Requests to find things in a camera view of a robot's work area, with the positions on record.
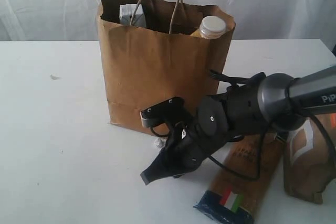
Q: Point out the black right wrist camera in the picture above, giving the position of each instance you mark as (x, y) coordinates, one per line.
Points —
(169, 112)

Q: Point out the brown paper shopping bag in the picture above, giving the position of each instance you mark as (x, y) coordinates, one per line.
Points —
(145, 66)

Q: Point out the white backdrop curtain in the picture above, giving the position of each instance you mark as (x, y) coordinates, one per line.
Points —
(39, 6)

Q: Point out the brown kraft pouch orange label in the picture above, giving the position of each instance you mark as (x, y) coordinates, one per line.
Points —
(308, 166)

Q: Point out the small blue white milk carton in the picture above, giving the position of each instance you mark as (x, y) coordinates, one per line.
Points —
(126, 15)

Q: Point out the white crumpled paper ball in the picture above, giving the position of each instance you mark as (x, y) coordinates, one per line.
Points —
(159, 142)

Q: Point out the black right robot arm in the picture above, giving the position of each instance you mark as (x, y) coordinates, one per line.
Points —
(257, 105)

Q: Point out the spaghetti package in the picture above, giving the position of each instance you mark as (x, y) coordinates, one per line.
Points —
(231, 199)

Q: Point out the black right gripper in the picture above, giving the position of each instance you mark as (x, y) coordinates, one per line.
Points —
(185, 154)

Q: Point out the yellow grain bottle white cap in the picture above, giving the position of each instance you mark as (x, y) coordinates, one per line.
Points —
(211, 27)

